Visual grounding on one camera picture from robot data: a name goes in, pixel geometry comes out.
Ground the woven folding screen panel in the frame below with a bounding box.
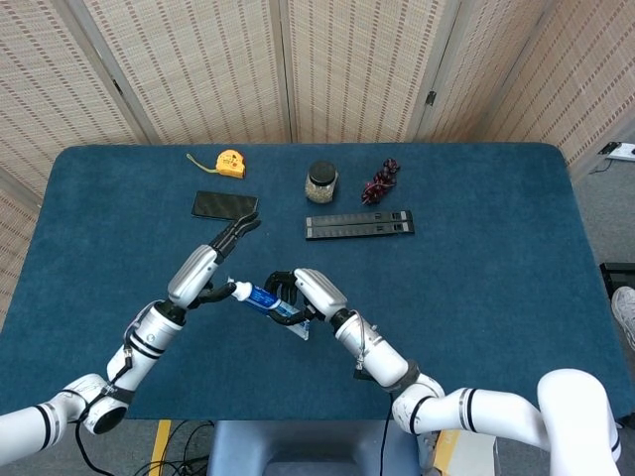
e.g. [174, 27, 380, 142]
[0, 0, 153, 199]
[63, 0, 295, 146]
[277, 0, 460, 145]
[0, 166, 44, 328]
[475, 0, 635, 173]
[414, 0, 552, 145]

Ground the blue table cloth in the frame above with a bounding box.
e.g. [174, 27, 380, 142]
[0, 142, 635, 422]

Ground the yellow floor tape strip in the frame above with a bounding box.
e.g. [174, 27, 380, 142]
[148, 419, 173, 476]

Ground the white power strip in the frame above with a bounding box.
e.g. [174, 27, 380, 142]
[597, 141, 635, 163]

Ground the blue white tube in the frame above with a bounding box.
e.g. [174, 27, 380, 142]
[225, 278, 312, 342]

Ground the black floor cable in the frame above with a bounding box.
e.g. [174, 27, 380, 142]
[73, 419, 214, 476]

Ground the glass jar black lid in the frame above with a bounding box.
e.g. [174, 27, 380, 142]
[304, 161, 340, 204]

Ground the white sneaker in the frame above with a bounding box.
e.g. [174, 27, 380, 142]
[610, 286, 635, 351]

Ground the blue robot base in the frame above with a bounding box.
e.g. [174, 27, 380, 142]
[206, 419, 433, 476]

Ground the cardboard box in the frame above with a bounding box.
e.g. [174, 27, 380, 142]
[430, 428, 500, 476]

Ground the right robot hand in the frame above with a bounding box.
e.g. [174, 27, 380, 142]
[263, 268, 349, 326]

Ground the black smartphone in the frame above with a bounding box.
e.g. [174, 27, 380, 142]
[190, 189, 259, 222]

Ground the yellow tape measure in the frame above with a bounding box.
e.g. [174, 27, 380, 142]
[186, 149, 248, 179]

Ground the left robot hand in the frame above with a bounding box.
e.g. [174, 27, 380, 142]
[167, 211, 263, 311]

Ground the black box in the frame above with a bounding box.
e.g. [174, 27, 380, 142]
[598, 261, 635, 298]

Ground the dark red grape bunch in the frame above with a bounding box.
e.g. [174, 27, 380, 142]
[360, 157, 402, 207]

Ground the black folded laptop stand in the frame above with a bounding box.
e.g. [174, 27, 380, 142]
[305, 209, 416, 242]

